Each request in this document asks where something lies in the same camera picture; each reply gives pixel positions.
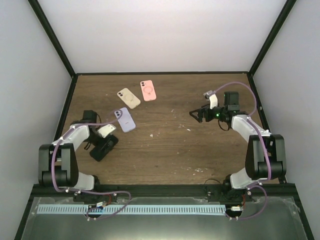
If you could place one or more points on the cream phone case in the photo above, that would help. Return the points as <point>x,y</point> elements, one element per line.
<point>129,98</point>

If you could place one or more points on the pink phone case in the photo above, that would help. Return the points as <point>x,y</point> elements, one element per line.
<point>148,90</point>

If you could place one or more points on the black phone case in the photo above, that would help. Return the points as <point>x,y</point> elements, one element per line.
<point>99,156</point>

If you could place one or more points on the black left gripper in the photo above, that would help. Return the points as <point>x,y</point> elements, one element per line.
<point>102,145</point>

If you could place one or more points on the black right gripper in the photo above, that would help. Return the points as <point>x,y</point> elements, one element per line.
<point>206,111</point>

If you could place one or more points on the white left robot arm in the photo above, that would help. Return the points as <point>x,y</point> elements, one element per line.
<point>57,161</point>

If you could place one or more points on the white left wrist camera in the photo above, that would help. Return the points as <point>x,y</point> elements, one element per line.
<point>106,130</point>

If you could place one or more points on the lavender phone case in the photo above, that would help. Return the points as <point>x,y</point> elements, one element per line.
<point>125,119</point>

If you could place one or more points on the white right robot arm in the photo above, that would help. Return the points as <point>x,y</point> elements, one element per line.
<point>265,155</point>

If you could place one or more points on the black frame rail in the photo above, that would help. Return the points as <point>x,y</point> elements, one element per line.
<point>214,192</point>

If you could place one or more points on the light blue slotted strip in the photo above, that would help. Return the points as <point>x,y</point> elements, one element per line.
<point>79,209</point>

